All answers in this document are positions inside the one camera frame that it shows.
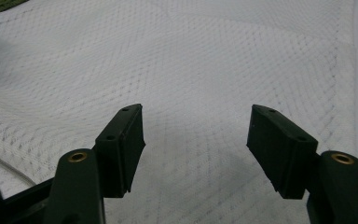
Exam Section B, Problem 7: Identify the white mesh laundry bag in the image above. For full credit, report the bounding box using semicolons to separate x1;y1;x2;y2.
0;0;357;224

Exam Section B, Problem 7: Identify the grey drawstring cord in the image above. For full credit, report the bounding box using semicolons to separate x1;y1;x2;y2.
0;151;37;187

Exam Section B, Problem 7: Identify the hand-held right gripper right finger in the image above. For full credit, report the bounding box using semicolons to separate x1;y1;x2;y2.
246;104;320;200

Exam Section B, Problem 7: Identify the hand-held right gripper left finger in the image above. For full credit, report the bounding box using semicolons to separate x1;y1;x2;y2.
94;104;146;199

